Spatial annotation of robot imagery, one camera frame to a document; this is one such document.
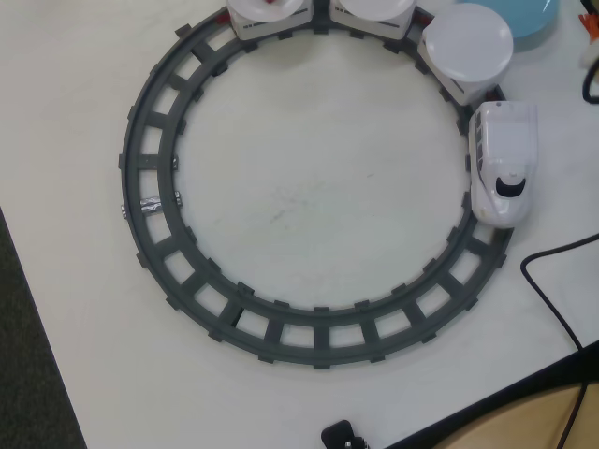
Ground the orange salmon toy sushi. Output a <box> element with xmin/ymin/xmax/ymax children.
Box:
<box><xmin>578</xmin><ymin>12</ymin><xmax>599</xmax><ymax>66</ymax></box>

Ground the white Shinkansen toy locomotive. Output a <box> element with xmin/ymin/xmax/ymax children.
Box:
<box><xmin>466</xmin><ymin>99</ymin><xmax>538</xmax><ymax>229</ymax></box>

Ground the light blue round dish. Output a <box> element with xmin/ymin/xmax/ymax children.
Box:
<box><xmin>456</xmin><ymin>0</ymin><xmax>562</xmax><ymax>52</ymax></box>

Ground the grey circular toy train track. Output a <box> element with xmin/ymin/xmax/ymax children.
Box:
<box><xmin>117</xmin><ymin>4</ymin><xmax>519</xmax><ymax>371</ymax></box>

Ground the black plug adapter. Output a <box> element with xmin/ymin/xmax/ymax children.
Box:
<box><xmin>321</xmin><ymin>420</ymin><xmax>372</xmax><ymax>449</ymax></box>

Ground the white round plate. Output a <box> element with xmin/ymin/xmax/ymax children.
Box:
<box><xmin>422</xmin><ymin>3</ymin><xmax>515</xmax><ymax>82</ymax></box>
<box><xmin>227</xmin><ymin>0</ymin><xmax>304</xmax><ymax>22</ymax></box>
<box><xmin>334</xmin><ymin>0</ymin><xmax>416</xmax><ymax>22</ymax></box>

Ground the light wooden desk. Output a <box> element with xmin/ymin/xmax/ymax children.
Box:
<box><xmin>411</xmin><ymin>383</ymin><xmax>599</xmax><ymax>449</ymax></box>

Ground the black power cable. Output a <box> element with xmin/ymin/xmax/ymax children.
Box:
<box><xmin>519</xmin><ymin>233</ymin><xmax>599</xmax><ymax>449</ymax></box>

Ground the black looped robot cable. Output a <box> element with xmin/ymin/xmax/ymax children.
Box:
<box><xmin>581</xmin><ymin>63</ymin><xmax>599</xmax><ymax>102</ymax></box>

